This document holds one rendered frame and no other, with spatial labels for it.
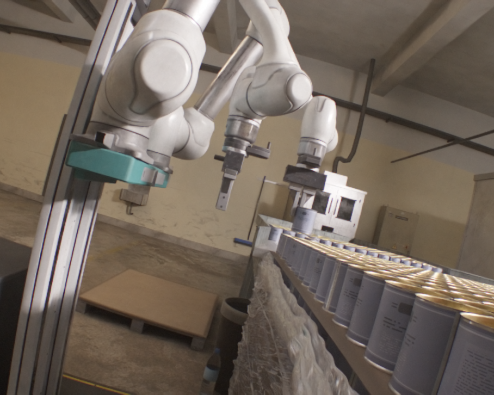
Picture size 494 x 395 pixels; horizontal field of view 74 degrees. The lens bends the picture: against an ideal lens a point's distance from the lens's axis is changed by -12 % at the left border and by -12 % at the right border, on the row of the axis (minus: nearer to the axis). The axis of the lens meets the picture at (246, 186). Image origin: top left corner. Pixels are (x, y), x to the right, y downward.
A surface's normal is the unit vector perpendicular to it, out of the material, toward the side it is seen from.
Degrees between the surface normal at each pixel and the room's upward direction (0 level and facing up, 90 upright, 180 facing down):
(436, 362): 89
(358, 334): 89
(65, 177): 90
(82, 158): 90
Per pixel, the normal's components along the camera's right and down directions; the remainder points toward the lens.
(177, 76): 0.37, 0.15
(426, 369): -0.70, -0.24
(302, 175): 0.00, -0.08
